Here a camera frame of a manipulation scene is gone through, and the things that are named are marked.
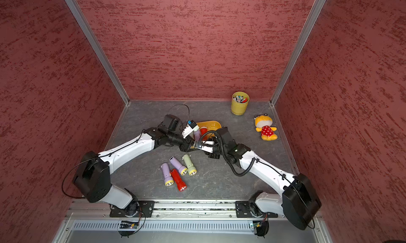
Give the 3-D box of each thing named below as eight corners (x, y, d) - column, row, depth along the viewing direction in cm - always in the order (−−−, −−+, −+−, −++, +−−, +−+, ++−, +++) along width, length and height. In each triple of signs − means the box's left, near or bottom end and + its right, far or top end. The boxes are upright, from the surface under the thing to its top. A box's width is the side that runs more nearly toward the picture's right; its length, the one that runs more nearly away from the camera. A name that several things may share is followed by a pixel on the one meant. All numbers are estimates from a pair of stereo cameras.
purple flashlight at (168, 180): (166, 187, 82) (165, 186, 80) (161, 166, 89) (160, 164, 87) (174, 184, 83) (173, 182, 81) (168, 163, 90) (167, 161, 88)
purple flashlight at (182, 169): (167, 162, 89) (166, 161, 88) (173, 157, 92) (172, 155, 90) (183, 176, 85) (183, 175, 83) (188, 170, 87) (188, 169, 85)
